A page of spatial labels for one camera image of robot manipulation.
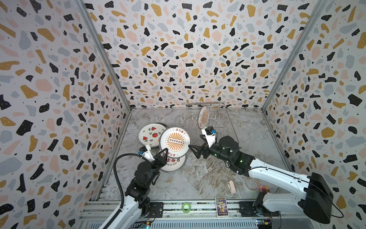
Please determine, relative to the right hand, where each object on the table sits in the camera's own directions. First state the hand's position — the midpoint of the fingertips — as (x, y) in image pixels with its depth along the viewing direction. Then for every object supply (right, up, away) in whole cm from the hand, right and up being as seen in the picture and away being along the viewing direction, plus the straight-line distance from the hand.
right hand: (195, 141), depth 71 cm
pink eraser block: (+21, -27, +9) cm, 35 cm away
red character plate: (-13, -17, +18) cm, 28 cm away
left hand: (-14, -5, +5) cm, 16 cm away
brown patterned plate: (-11, -1, +10) cm, 14 cm away
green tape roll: (-5, -36, +4) cm, 36 cm away
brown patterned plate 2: (+6, +13, +35) cm, 37 cm away
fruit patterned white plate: (-32, +1, +30) cm, 44 cm away
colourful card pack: (+13, -34, +2) cm, 37 cm away
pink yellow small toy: (+38, -27, +7) cm, 47 cm away
